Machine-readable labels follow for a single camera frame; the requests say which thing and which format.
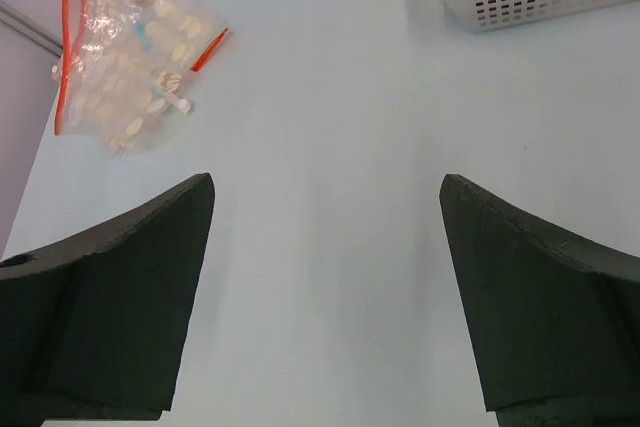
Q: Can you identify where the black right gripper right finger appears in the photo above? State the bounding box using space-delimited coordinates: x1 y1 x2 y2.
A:
439 174 639 422

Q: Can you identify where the polka dot zip bags pile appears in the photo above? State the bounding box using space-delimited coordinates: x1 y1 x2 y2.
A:
67 0 229 155

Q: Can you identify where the clear bag with red zipper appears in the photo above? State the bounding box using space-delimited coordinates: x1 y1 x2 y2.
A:
52 0 92 136

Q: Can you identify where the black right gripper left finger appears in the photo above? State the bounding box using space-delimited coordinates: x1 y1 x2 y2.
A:
1 173 215 421

